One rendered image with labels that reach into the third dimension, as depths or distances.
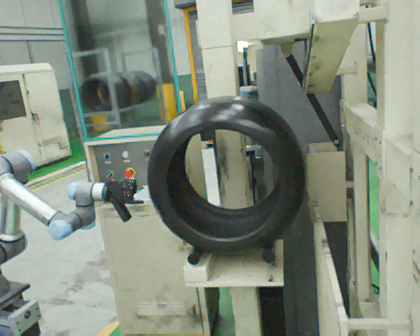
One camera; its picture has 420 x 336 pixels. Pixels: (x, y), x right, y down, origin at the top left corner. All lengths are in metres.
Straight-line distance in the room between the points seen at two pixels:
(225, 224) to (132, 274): 0.86
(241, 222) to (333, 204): 0.39
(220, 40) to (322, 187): 0.73
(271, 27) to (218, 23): 0.66
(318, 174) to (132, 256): 1.18
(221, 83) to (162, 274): 1.17
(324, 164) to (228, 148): 0.41
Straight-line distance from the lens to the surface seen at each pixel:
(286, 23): 1.08
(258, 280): 1.56
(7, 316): 2.03
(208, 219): 1.74
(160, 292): 2.44
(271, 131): 1.36
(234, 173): 1.78
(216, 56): 1.72
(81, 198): 1.69
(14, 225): 2.04
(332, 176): 1.71
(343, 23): 1.00
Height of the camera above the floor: 1.59
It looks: 14 degrees down
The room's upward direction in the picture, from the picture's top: 7 degrees counter-clockwise
